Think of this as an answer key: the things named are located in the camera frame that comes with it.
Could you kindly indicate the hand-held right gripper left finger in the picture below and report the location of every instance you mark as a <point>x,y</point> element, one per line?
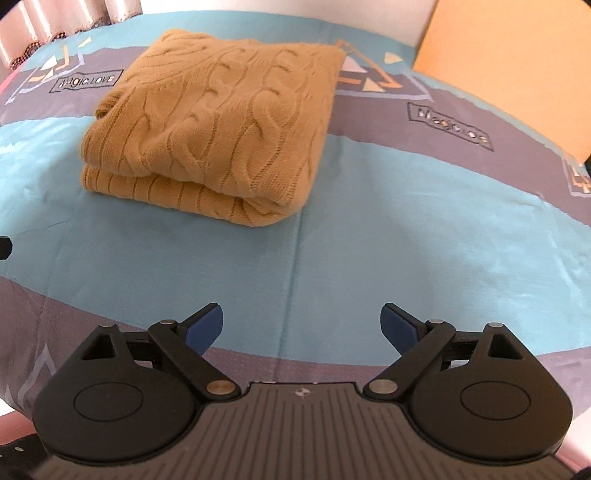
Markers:
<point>205,328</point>

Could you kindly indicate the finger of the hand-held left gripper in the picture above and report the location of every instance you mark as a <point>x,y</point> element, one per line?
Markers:
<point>4,248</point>

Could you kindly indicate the pink lace-trimmed curtain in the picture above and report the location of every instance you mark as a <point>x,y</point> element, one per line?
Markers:
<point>51,23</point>

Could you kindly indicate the blue and grey printed bedsheet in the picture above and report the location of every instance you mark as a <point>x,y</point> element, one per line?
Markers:
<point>369,230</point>

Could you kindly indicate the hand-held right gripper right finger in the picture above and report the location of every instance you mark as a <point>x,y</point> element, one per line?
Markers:
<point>398,328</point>

